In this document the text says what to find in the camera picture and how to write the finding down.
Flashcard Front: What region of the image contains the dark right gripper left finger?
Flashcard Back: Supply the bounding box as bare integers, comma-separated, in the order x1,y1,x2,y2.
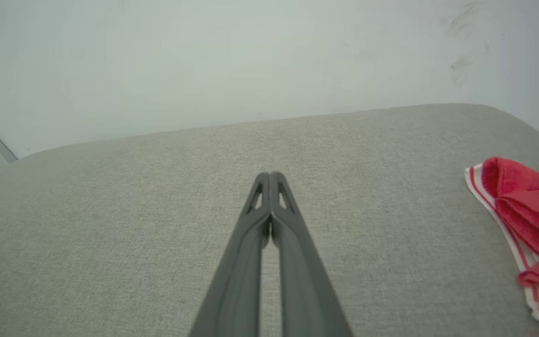
188,172,273,337

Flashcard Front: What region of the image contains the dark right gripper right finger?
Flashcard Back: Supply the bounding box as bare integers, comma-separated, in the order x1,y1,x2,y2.
270,172,355,337

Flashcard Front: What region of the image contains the red and white jersey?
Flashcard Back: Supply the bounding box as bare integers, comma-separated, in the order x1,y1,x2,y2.
464,156,539,337

